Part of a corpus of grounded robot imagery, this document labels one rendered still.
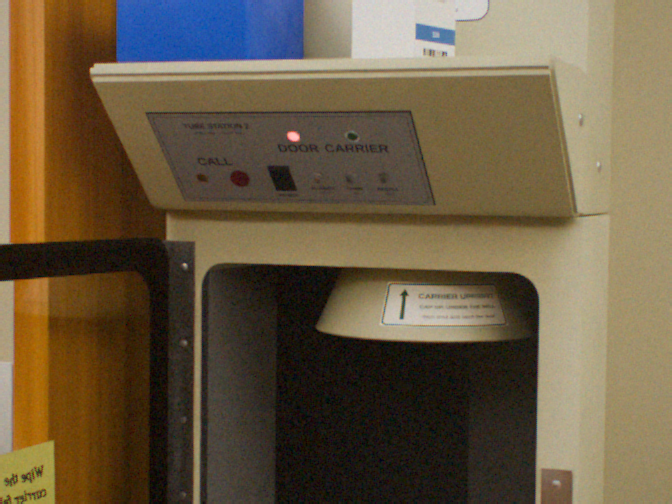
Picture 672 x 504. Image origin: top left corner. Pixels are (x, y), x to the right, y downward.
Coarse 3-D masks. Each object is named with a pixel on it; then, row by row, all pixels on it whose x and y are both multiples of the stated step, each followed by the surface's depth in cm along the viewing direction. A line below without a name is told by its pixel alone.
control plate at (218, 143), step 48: (192, 144) 95; (240, 144) 94; (288, 144) 92; (336, 144) 91; (384, 144) 90; (192, 192) 99; (240, 192) 98; (288, 192) 96; (336, 192) 95; (384, 192) 94; (432, 192) 92
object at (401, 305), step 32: (352, 288) 103; (384, 288) 101; (416, 288) 100; (448, 288) 100; (480, 288) 101; (512, 288) 104; (320, 320) 106; (352, 320) 102; (384, 320) 100; (416, 320) 99; (448, 320) 99; (480, 320) 100; (512, 320) 102
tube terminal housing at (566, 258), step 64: (320, 0) 99; (512, 0) 94; (576, 0) 93; (576, 64) 93; (256, 256) 102; (320, 256) 100; (384, 256) 98; (448, 256) 96; (512, 256) 95; (576, 256) 93; (576, 320) 94; (576, 384) 94; (576, 448) 94
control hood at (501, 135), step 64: (128, 64) 92; (192, 64) 90; (256, 64) 89; (320, 64) 87; (384, 64) 85; (448, 64) 84; (512, 64) 83; (128, 128) 96; (448, 128) 88; (512, 128) 86; (576, 128) 89; (448, 192) 92; (512, 192) 91; (576, 192) 90
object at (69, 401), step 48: (0, 288) 86; (48, 288) 90; (96, 288) 95; (144, 288) 100; (0, 336) 86; (48, 336) 90; (96, 336) 95; (144, 336) 100; (0, 384) 86; (48, 384) 91; (96, 384) 95; (144, 384) 100; (0, 432) 87; (48, 432) 91; (96, 432) 95; (144, 432) 100; (0, 480) 87; (48, 480) 91; (96, 480) 95; (144, 480) 100
